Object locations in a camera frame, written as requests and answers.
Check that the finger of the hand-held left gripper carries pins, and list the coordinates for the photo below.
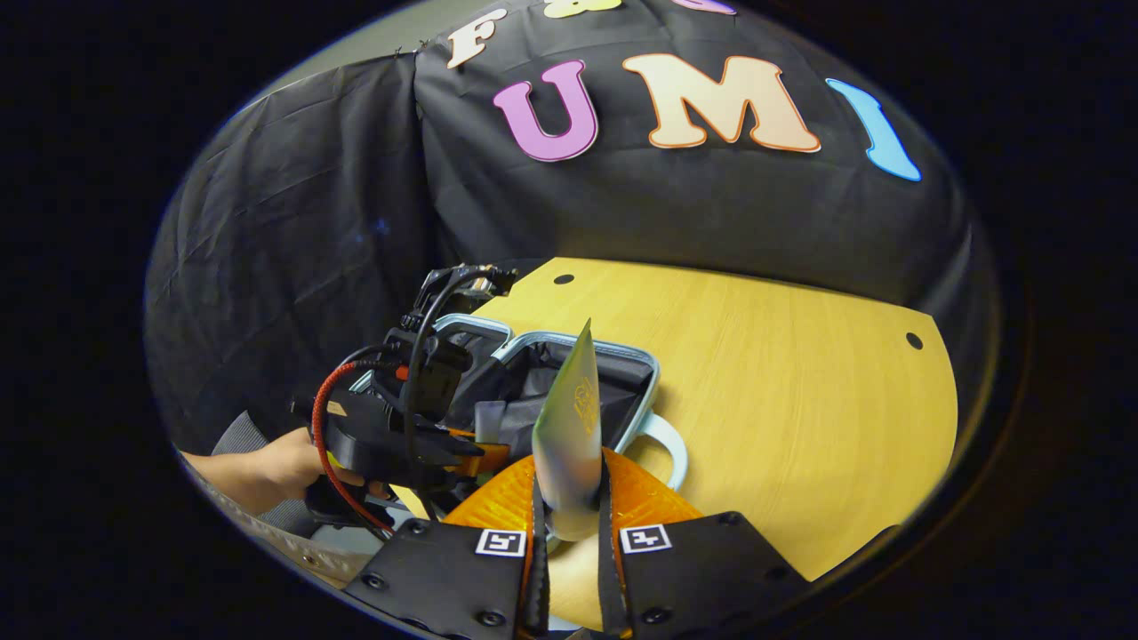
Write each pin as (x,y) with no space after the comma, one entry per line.
(489,456)

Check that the pale perforated strip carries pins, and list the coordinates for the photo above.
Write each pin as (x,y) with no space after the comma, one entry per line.
(284,542)

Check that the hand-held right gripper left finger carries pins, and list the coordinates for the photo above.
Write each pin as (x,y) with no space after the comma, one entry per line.
(537,569)

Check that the light blue suitcase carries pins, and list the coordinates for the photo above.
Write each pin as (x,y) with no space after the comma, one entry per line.
(636,373)

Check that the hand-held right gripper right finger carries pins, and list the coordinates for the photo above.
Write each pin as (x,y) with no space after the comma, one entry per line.
(608,569)

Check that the black backdrop cloth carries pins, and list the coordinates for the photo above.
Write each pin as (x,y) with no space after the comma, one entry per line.
(356,204)

